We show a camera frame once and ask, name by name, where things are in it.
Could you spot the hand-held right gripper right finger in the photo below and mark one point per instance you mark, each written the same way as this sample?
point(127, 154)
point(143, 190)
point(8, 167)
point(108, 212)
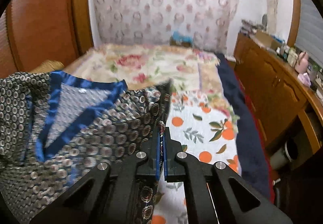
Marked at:
point(165, 158)

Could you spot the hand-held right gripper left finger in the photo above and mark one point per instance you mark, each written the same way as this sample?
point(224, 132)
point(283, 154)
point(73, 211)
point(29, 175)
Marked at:
point(159, 155)

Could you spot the patterned garment with blue trim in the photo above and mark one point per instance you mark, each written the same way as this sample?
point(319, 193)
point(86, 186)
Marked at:
point(101, 133)

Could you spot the orange fruit print bed sheet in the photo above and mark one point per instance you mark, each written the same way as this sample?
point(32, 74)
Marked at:
point(201, 128)

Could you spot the navy blanket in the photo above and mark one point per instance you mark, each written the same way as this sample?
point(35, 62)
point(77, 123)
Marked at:
point(247, 143)

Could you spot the floral blanket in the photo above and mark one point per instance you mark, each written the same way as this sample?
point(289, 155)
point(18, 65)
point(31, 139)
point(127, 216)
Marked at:
point(141, 62)

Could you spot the small brown box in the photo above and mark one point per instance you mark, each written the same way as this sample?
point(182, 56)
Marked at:
point(180, 43)

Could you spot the white trash bin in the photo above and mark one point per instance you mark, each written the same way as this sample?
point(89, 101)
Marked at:
point(282, 155)

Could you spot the blue tissue pack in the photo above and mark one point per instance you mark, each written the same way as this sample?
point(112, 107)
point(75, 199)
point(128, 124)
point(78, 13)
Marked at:
point(180, 35)

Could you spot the long wooden cabinet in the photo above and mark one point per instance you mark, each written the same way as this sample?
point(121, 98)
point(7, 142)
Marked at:
point(272, 82)

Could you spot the woven straw mat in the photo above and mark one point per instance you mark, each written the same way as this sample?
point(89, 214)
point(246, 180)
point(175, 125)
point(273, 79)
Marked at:
point(48, 66)

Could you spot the cardboard box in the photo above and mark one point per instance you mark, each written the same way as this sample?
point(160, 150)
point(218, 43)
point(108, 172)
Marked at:
point(263, 37)

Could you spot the pink cloth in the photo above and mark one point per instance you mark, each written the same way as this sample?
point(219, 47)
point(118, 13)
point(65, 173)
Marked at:
point(304, 79)

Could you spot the cluster of toiletry bottles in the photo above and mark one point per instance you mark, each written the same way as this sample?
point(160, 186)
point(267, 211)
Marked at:
point(290, 53)

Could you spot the pink bottle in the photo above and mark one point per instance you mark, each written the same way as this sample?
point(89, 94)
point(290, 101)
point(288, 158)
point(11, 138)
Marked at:
point(302, 62)

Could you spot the small desk fan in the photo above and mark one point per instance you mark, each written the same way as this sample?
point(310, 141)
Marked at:
point(264, 18)

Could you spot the grey window blind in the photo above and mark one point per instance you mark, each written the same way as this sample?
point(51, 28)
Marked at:
point(310, 24)

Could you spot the wooden window frame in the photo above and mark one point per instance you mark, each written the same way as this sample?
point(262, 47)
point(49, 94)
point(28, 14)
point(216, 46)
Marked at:
point(295, 11)

